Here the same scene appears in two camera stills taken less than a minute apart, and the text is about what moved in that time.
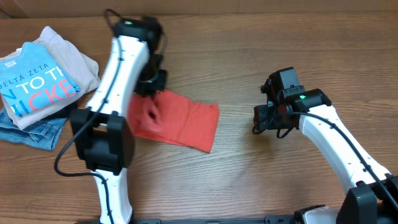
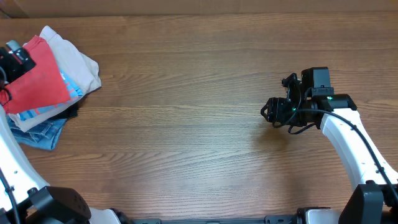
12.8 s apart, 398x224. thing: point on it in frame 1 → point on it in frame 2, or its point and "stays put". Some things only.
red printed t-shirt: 164,116 → 42,86
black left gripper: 150,91 → 13,70
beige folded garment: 84,70 stays put
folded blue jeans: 43,134 stays put
